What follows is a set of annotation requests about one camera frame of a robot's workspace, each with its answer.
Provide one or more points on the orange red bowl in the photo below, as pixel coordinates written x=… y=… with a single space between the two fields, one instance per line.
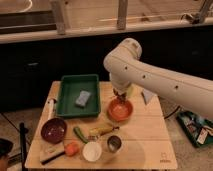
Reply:
x=119 y=111

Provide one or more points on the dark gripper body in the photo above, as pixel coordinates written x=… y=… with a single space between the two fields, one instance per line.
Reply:
x=119 y=94

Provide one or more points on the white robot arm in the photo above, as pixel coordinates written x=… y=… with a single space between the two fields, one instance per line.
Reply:
x=125 y=68

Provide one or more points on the white round bowl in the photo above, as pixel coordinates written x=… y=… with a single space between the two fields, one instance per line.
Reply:
x=92 y=151

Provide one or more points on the silver metal cup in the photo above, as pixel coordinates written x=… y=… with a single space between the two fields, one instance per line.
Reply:
x=114 y=143

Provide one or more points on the yellow corn cob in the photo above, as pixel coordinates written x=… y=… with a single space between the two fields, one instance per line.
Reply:
x=104 y=129

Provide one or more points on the black chair frame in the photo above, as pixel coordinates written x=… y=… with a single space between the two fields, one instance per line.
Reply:
x=23 y=131

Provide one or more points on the green cucumber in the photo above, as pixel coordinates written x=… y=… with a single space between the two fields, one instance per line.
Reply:
x=80 y=135

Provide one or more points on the green bin with items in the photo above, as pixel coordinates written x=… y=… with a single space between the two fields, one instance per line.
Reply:
x=192 y=125

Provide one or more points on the orange carrot toy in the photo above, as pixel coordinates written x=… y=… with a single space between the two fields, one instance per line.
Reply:
x=71 y=149

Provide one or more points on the blue grey sponge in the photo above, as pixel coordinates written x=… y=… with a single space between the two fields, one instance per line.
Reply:
x=83 y=98

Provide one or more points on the wooden block brush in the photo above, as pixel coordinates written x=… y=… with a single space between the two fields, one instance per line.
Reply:
x=51 y=152

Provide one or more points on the light green small cup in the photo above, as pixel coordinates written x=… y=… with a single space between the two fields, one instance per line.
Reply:
x=129 y=91

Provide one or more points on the dark maroon bowl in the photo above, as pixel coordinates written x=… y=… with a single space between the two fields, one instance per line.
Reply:
x=54 y=130

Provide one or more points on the green plastic tray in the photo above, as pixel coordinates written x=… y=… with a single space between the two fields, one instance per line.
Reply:
x=70 y=88

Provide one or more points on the dark red grape bunch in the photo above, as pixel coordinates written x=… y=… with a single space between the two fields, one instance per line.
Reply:
x=121 y=100

